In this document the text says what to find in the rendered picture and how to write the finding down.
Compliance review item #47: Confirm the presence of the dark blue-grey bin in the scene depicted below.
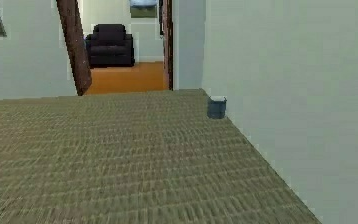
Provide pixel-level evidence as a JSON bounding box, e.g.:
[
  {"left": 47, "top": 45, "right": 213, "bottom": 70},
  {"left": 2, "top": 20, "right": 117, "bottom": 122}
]
[{"left": 206, "top": 95, "right": 228, "bottom": 120}]

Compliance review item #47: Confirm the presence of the black armchair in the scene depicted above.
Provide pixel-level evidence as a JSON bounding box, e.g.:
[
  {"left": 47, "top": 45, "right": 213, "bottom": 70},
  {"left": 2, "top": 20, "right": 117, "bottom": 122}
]
[{"left": 84, "top": 23, "right": 136, "bottom": 69}]

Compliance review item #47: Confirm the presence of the brown wooden room door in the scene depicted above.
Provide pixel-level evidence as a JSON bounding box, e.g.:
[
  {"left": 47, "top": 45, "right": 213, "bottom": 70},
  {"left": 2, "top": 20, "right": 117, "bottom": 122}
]
[{"left": 55, "top": 0, "right": 93, "bottom": 97}]

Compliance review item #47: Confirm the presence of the framed blue green wall picture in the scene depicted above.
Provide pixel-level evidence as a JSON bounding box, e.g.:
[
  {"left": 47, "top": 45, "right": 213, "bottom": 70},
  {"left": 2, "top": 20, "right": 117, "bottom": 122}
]
[{"left": 129, "top": 0, "right": 159, "bottom": 19}]

